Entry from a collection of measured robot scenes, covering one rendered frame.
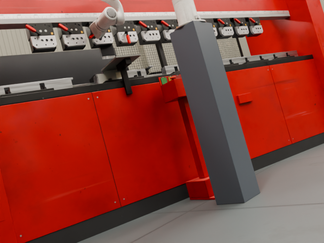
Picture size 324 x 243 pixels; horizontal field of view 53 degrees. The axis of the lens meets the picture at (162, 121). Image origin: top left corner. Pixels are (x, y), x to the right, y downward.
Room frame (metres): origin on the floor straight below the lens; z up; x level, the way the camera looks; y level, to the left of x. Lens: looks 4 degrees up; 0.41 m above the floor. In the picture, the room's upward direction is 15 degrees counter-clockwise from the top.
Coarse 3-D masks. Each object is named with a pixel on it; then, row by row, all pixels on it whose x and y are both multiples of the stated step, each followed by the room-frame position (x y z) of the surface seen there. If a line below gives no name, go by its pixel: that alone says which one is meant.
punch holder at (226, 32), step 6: (216, 18) 2.84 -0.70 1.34; (222, 18) 2.87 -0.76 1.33; (228, 18) 2.90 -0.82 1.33; (216, 24) 2.85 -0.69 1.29; (228, 24) 2.89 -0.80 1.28; (216, 30) 2.88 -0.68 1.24; (222, 30) 2.84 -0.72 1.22; (228, 30) 2.89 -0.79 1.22; (216, 36) 2.89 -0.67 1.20; (222, 36) 2.86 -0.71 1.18; (228, 36) 2.91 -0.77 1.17
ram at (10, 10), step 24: (0, 0) 1.91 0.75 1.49; (24, 0) 1.98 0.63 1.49; (48, 0) 2.06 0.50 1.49; (72, 0) 2.15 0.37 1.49; (96, 0) 2.24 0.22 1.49; (120, 0) 2.35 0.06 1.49; (144, 0) 2.46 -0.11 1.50; (168, 0) 2.58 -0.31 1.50; (216, 0) 2.86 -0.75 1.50; (240, 0) 3.03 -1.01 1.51; (264, 0) 3.21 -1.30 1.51; (0, 24) 1.90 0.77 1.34; (24, 24) 1.98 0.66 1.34
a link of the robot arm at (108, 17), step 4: (108, 8) 1.88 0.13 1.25; (112, 8) 1.90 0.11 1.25; (104, 12) 1.87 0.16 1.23; (108, 12) 1.88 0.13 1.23; (112, 12) 1.89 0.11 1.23; (116, 12) 1.91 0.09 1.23; (100, 16) 1.92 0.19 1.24; (104, 16) 1.88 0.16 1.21; (108, 16) 1.87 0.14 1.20; (112, 16) 1.89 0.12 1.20; (116, 16) 1.90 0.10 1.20; (100, 20) 1.93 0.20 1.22; (104, 20) 1.91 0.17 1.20; (108, 20) 1.89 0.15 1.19; (112, 20) 1.90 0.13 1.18; (116, 20) 1.95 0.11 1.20; (100, 24) 1.95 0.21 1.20; (104, 24) 1.94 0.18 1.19; (108, 24) 1.94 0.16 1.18; (112, 24) 1.96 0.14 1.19; (104, 28) 1.99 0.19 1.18
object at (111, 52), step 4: (100, 48) 2.24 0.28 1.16; (104, 48) 2.26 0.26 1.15; (108, 48) 2.28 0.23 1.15; (112, 48) 2.29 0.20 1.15; (100, 52) 2.25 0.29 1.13; (104, 52) 2.25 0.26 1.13; (108, 52) 2.27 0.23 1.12; (112, 52) 2.29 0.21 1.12; (104, 56) 2.26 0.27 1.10; (108, 56) 2.28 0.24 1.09; (112, 56) 2.29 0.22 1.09
